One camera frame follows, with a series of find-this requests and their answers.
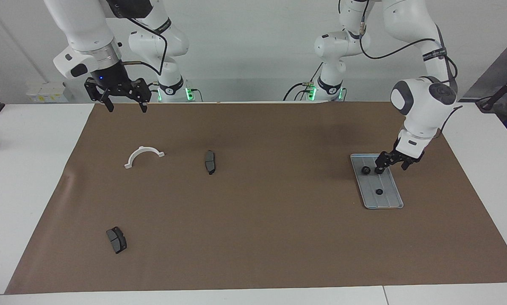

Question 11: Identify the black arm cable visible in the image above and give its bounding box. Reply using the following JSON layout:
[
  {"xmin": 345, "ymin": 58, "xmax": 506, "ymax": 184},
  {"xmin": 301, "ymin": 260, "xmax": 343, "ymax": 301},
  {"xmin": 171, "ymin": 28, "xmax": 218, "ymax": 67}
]
[
  {"xmin": 109, "ymin": 0, "xmax": 168, "ymax": 77},
  {"xmin": 359, "ymin": 8, "xmax": 464, "ymax": 128}
]

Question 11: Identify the short grooved grey brake pad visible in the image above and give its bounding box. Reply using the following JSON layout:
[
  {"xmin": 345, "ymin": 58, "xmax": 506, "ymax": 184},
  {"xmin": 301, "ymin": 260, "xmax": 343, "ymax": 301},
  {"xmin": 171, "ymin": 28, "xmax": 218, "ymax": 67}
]
[{"xmin": 106, "ymin": 227, "xmax": 127, "ymax": 255}]

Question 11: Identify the black base cable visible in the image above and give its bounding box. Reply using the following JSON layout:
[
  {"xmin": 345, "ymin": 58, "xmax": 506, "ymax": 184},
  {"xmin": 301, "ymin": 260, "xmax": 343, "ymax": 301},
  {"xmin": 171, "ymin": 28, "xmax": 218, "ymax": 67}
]
[
  {"xmin": 147, "ymin": 80, "xmax": 163, "ymax": 103},
  {"xmin": 283, "ymin": 64, "xmax": 324, "ymax": 102}
]

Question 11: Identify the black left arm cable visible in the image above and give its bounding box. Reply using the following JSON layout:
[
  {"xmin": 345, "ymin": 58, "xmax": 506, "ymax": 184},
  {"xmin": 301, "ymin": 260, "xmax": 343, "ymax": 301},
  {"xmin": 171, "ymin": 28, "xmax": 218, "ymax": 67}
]
[{"xmin": 359, "ymin": 8, "xmax": 464, "ymax": 128}]

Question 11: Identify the silver metal tray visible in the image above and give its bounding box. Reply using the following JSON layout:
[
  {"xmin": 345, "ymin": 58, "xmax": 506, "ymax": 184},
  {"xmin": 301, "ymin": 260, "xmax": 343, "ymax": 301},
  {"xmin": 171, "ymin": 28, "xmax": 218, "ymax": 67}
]
[{"xmin": 350, "ymin": 153, "xmax": 404, "ymax": 210}]

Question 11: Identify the brown table mat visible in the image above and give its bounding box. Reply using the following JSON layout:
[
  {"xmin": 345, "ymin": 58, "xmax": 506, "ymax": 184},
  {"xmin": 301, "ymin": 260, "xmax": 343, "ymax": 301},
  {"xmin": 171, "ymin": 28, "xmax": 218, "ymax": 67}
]
[{"xmin": 4, "ymin": 101, "xmax": 507, "ymax": 295}]

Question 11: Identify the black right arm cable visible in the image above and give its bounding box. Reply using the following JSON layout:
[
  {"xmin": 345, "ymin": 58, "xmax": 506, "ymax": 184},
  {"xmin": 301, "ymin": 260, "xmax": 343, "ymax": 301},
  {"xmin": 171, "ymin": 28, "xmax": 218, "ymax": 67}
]
[{"xmin": 109, "ymin": 0, "xmax": 168, "ymax": 77}]

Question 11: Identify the white curved plastic bracket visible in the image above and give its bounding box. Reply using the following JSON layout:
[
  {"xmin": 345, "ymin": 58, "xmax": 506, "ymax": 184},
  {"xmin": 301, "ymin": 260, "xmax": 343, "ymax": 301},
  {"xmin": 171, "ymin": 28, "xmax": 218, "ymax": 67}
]
[{"xmin": 124, "ymin": 146, "xmax": 166, "ymax": 169}]

